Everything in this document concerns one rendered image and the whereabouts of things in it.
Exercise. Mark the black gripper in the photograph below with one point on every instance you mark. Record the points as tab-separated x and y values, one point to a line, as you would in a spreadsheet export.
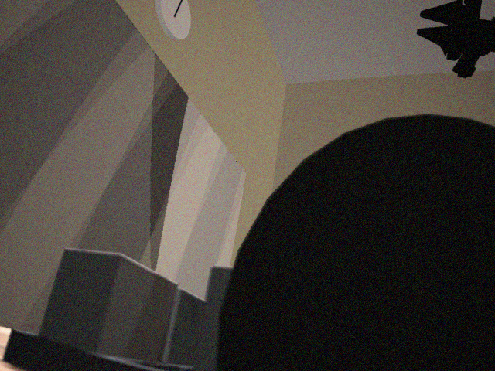
462	21

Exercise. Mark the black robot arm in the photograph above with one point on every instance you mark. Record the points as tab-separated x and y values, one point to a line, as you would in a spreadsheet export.
466	64

